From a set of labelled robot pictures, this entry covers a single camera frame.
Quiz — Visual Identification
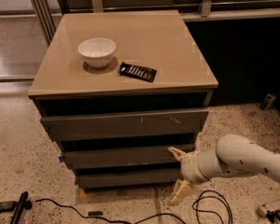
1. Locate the blue tape piece upper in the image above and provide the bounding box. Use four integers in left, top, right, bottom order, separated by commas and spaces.
59, 156, 64, 163

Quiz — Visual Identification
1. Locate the white power strip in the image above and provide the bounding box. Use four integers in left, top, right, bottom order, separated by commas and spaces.
258, 200, 280, 217

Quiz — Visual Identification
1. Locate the white ceramic bowl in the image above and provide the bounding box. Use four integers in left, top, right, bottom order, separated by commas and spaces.
78, 37, 117, 68

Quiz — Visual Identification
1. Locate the grey bottom drawer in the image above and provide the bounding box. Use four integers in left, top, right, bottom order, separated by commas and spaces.
77, 168, 182, 189

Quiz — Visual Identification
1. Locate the black coiled cable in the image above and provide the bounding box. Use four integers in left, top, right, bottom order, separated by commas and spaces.
191, 189, 234, 224

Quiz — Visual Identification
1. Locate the black power adapter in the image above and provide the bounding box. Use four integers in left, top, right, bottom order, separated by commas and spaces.
0, 201, 17, 213

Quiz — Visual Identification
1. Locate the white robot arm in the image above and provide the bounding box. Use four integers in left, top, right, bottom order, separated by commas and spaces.
168, 134, 280, 205

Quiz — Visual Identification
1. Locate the grey three-drawer cabinet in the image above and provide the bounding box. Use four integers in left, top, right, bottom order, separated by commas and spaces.
28, 10, 217, 180

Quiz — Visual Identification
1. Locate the black floor cable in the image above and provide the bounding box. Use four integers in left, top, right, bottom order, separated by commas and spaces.
35, 198, 187, 224

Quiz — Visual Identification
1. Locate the grey drawer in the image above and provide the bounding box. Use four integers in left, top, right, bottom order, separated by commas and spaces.
41, 109, 208, 141
77, 168, 182, 189
63, 146, 176, 169

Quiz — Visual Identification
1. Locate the grey middle drawer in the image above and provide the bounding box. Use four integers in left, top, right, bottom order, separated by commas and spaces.
63, 146, 176, 169

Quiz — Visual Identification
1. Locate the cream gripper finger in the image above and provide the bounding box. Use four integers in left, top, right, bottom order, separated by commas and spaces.
169, 179, 194, 205
168, 147, 187, 161

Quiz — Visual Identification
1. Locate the small dark floor device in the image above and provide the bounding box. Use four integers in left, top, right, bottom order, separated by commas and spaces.
259, 93, 276, 111

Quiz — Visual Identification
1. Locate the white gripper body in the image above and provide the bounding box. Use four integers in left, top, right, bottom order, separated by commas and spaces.
180, 152, 207, 185

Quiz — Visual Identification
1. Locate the grey top drawer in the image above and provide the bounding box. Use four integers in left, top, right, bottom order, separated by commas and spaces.
41, 109, 208, 141

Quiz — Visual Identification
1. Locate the black stick device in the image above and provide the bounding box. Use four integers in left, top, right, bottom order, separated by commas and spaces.
9, 191, 33, 224

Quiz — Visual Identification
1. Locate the black snack packet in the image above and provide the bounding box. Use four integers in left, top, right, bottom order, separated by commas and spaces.
119, 63, 157, 83

